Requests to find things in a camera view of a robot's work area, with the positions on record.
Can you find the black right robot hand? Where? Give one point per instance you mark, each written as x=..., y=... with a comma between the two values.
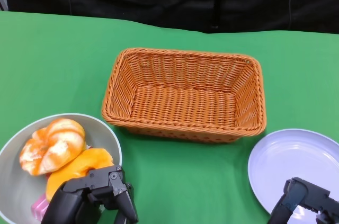
x=312, y=197

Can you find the lavender plate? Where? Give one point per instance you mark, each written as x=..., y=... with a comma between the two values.
x=291, y=155

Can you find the green table cloth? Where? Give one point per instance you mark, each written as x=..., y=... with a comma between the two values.
x=53, y=62

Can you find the grey-green bowl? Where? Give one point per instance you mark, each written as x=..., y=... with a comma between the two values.
x=10, y=181

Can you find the orange white striped bread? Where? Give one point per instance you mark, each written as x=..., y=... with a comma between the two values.
x=53, y=147

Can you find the deep pink cake slice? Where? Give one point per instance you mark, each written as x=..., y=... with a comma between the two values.
x=38, y=206

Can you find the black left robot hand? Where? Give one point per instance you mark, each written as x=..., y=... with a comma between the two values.
x=79, y=195

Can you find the orange wicker basket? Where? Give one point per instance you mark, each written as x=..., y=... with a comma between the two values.
x=185, y=102

